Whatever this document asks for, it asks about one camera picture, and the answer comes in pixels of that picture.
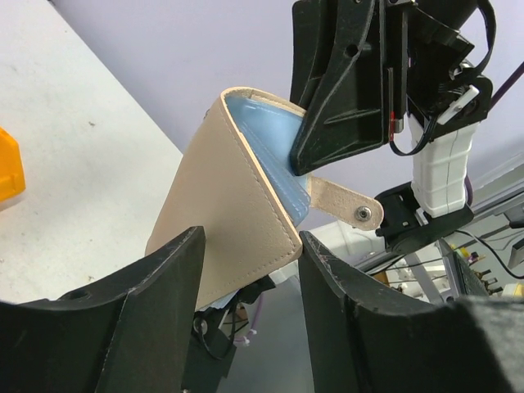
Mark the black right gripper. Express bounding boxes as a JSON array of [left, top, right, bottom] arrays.
[[290, 0, 495, 175]]

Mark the yellow plastic bin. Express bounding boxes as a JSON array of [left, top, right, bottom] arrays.
[[1, 129, 26, 210]]

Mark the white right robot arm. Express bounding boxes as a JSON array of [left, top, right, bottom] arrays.
[[290, 1, 496, 255]]

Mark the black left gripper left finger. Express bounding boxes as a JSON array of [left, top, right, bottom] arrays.
[[1, 227, 205, 392]]

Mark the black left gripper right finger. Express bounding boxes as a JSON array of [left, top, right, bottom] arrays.
[[299, 232, 523, 392]]

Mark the beige leather card holder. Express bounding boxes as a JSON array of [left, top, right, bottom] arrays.
[[146, 87, 384, 310]]

